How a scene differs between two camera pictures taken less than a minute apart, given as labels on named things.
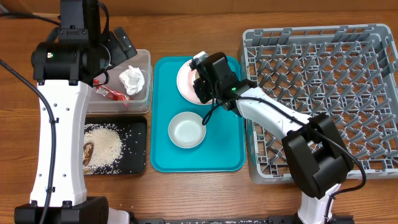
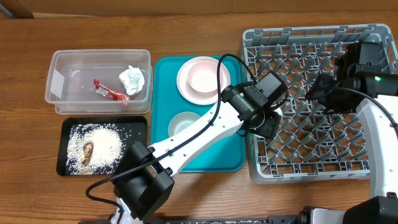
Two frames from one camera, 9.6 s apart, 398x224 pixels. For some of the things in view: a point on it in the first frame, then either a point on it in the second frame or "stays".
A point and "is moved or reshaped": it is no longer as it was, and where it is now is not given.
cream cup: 196,74 is moved or reshaped
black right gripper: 203,84 → 319,94
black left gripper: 119,54 → 272,125
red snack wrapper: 104,90 stays
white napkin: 132,80 stays
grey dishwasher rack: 348,72 stays
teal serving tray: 224,148 stays
